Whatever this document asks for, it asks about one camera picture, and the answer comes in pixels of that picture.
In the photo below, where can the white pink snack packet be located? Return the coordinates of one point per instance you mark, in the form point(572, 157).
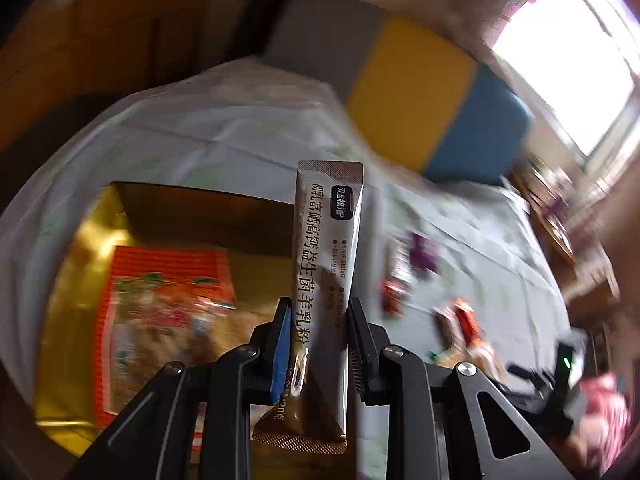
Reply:
point(400, 266)

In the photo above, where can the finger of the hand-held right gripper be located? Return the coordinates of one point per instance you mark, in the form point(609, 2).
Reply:
point(525, 374)

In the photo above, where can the gold tin box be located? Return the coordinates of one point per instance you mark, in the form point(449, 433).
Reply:
point(80, 260)

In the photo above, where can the purple snack packet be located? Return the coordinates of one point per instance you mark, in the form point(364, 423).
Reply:
point(422, 252)

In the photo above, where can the orange candy bag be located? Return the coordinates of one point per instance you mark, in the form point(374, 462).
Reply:
point(150, 310)

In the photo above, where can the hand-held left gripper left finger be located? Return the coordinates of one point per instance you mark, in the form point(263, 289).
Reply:
point(282, 350)

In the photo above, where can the window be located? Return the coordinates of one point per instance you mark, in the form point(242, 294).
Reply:
point(565, 50)

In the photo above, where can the white plastic tablecloth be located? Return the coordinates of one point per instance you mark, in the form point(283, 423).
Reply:
point(225, 125)

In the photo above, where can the black rolled mat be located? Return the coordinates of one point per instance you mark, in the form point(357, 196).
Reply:
point(272, 5)

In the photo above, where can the yellow puffed rice bar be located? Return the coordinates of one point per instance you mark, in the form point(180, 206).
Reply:
point(450, 356)

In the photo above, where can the white brown powder stick sachet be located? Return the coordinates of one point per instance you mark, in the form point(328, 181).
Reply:
point(325, 260)

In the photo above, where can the wooden panelled cabinet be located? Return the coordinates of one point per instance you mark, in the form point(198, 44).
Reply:
point(100, 35)

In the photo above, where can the person's right forearm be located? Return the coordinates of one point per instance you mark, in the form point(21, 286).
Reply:
point(605, 410)

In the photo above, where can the dark red snack packet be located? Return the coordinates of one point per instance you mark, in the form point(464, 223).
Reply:
point(395, 296)

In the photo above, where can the wooden sideboard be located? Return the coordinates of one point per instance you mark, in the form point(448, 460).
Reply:
point(565, 230)

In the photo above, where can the grey yellow blue chair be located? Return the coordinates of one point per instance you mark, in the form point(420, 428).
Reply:
point(410, 85)

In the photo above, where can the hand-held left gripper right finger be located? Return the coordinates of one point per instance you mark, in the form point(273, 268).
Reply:
point(360, 350)

